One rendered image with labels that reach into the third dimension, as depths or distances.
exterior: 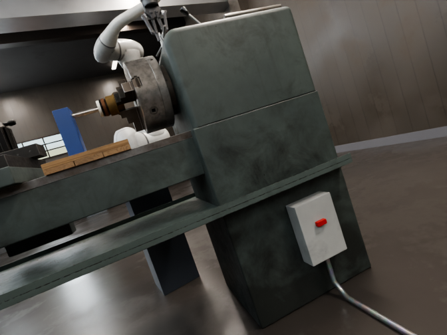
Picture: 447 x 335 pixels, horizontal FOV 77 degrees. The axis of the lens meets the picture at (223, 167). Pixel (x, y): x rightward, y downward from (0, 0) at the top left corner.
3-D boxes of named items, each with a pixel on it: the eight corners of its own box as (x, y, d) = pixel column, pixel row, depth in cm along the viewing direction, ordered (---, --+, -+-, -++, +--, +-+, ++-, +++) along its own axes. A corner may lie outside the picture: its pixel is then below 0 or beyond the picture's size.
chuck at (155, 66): (168, 127, 144) (148, 66, 139) (179, 123, 115) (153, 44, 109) (162, 129, 143) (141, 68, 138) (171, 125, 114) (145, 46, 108)
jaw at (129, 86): (139, 89, 121) (138, 76, 110) (143, 100, 121) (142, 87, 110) (114, 96, 118) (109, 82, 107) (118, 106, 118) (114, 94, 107)
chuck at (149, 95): (162, 129, 143) (141, 68, 138) (171, 125, 114) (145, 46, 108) (145, 135, 141) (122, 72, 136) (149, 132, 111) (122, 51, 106)
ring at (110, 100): (120, 95, 126) (98, 100, 123) (118, 89, 117) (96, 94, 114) (127, 115, 127) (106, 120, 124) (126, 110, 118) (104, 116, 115)
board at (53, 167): (132, 154, 140) (130, 147, 139) (131, 148, 105) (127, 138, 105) (68, 175, 131) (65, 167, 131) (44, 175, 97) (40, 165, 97)
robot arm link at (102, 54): (94, 30, 167) (115, 32, 176) (86, 50, 179) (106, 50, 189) (104, 50, 166) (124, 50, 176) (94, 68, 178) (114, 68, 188)
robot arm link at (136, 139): (116, 166, 184) (104, 134, 182) (140, 159, 196) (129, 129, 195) (128, 161, 172) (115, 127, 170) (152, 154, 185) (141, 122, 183)
